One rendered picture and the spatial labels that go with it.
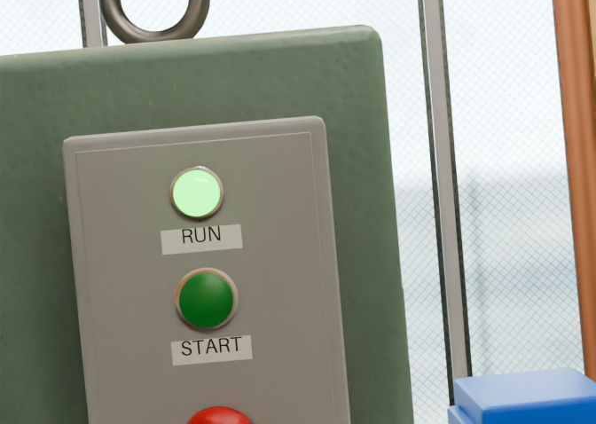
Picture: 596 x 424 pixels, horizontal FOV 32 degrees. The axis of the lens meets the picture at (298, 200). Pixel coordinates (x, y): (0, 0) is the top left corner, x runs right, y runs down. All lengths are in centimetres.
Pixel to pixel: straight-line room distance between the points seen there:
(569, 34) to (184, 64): 139
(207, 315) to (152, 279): 3
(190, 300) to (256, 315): 3
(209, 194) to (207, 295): 4
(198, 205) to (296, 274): 5
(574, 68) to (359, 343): 137
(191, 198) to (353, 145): 9
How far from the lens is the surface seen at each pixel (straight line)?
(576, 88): 179
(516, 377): 133
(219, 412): 39
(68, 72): 46
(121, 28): 56
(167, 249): 39
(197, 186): 38
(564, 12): 180
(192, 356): 39
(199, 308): 38
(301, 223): 39
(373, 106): 45
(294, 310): 39
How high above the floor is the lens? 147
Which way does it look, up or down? 3 degrees down
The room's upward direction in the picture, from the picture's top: 5 degrees counter-clockwise
